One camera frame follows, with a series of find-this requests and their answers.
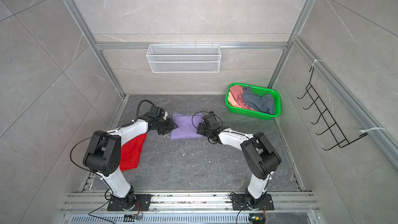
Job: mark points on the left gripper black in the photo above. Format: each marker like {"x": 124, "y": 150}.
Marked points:
{"x": 171, "y": 125}

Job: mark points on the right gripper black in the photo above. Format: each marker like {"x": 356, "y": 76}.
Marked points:
{"x": 200, "y": 129}

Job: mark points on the purple t shirt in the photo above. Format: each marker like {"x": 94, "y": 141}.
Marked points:
{"x": 187, "y": 126}

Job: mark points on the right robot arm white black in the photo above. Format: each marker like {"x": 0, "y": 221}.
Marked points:
{"x": 261, "y": 157}

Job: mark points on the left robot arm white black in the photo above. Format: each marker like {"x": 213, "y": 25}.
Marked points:
{"x": 103, "y": 157}

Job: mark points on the pink t shirt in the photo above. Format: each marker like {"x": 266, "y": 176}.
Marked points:
{"x": 235, "y": 98}

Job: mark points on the red folded t shirt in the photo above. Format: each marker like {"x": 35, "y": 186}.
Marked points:
{"x": 131, "y": 152}

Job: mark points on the green plastic basket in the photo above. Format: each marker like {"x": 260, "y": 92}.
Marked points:
{"x": 261, "y": 91}

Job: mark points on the dark grey t shirt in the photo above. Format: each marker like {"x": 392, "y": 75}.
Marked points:
{"x": 263, "y": 104}

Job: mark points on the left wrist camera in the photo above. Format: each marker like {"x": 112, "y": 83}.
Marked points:
{"x": 156, "y": 112}

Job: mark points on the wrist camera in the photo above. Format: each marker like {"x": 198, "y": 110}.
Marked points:
{"x": 156, "y": 112}
{"x": 211, "y": 121}

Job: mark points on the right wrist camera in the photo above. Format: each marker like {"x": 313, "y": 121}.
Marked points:
{"x": 211, "y": 121}

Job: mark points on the white wire mesh shelf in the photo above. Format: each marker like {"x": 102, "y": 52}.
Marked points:
{"x": 187, "y": 58}

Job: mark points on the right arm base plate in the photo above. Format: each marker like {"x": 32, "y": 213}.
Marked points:
{"x": 239, "y": 202}

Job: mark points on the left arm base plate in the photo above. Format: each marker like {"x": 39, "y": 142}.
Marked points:
{"x": 143, "y": 202}

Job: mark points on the aluminium mounting rail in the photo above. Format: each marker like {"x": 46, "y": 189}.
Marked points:
{"x": 191, "y": 202}

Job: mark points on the black wire hook rack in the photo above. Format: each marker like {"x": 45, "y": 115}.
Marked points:
{"x": 339, "y": 138}

